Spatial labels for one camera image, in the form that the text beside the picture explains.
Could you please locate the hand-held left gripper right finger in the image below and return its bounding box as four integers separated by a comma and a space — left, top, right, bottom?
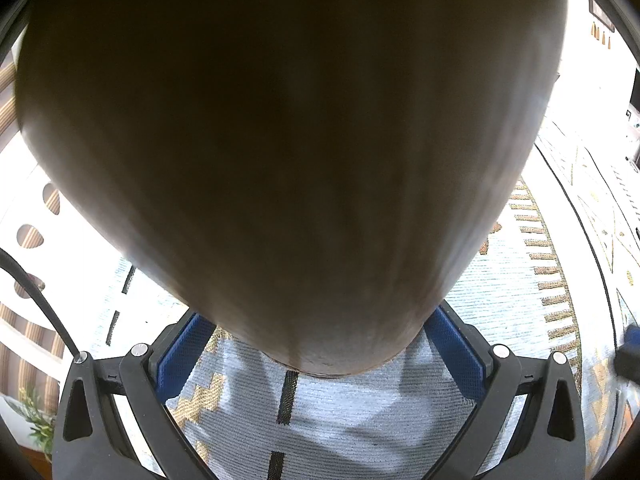
425, 305, 587, 480

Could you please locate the green potted plant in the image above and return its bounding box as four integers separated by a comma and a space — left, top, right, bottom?
10, 385, 56, 461

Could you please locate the small framed wall picture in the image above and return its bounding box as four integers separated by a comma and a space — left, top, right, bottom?
589, 0, 616, 33

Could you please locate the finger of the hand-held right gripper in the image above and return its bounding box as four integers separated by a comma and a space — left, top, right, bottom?
617, 322, 640, 378

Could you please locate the white dining chair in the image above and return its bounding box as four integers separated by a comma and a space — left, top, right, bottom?
0, 160, 131, 361

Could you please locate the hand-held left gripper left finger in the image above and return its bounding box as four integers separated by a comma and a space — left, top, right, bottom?
51, 310, 218, 480

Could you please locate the black cable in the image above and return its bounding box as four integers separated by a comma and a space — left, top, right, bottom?
0, 247, 81, 358

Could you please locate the patterned light blue tablecloth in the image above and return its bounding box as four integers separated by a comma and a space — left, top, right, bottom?
97, 110, 640, 480

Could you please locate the dark shelf unit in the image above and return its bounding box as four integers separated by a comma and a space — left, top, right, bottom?
622, 65, 640, 161

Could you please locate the wooden utensil holder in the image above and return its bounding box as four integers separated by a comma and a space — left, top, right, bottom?
14, 0, 571, 378

